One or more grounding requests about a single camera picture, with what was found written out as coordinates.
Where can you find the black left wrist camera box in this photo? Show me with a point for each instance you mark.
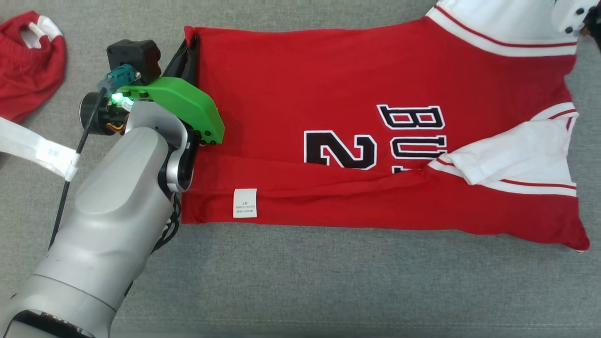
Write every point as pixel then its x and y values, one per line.
pixel 134 56

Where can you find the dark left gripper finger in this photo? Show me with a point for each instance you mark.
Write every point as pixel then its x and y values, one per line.
pixel 192 61
pixel 176 63

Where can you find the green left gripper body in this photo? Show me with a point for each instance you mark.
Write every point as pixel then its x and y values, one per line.
pixel 183 101

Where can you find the red shorts with white stripe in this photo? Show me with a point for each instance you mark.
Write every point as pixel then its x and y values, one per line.
pixel 28 70

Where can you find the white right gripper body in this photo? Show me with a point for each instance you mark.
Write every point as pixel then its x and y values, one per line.
pixel 570 14

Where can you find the red white basketball jersey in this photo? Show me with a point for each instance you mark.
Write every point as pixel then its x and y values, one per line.
pixel 305 80

